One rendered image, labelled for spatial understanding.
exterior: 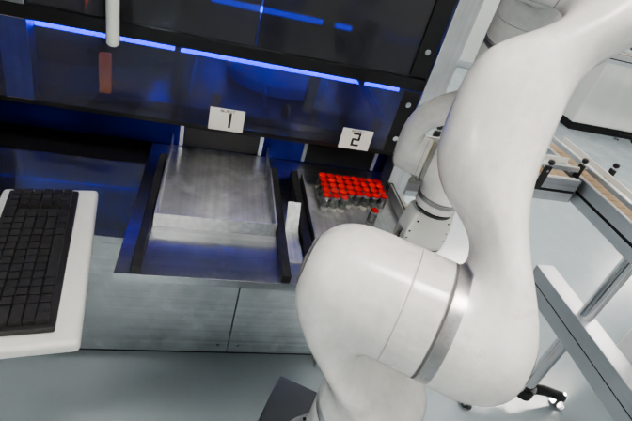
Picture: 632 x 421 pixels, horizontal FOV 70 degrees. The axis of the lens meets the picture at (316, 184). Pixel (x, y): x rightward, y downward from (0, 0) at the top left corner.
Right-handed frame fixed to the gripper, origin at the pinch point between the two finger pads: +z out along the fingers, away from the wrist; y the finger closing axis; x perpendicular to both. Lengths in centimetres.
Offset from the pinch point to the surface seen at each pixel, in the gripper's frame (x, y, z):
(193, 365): -36, 40, 92
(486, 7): -496, -279, 14
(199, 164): -35, 46, 4
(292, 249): -5.4, 24.3, 4.1
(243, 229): -9.3, 35.4, 3.1
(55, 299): 6, 69, 10
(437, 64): -35.5, -7.3, -33.3
